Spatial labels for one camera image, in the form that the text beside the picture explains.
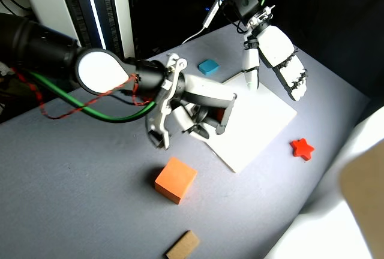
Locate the blue block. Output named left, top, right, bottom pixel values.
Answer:
left=198, top=59, right=220, bottom=76

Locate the tan wooden block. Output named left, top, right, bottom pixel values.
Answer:
left=165, top=230, right=201, bottom=259

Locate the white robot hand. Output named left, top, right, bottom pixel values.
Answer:
left=242, top=24, right=309, bottom=102
left=171, top=73, right=238, bottom=140

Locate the blurry white tan object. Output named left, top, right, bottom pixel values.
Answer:
left=263, top=106, right=384, bottom=259

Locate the red star block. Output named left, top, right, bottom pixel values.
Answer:
left=289, top=138, right=316, bottom=161

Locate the grey table cloth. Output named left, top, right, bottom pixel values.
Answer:
left=0, top=20, right=371, bottom=259

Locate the white paper sheet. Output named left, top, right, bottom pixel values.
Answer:
left=203, top=71, right=298, bottom=174

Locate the white adapter with cable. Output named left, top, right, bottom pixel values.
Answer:
left=181, top=0, right=225, bottom=45

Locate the orange cube block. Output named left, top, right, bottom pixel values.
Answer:
left=154, top=156, right=198, bottom=205

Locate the white cabinet with black strips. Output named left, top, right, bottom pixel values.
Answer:
left=14, top=0, right=136, bottom=59

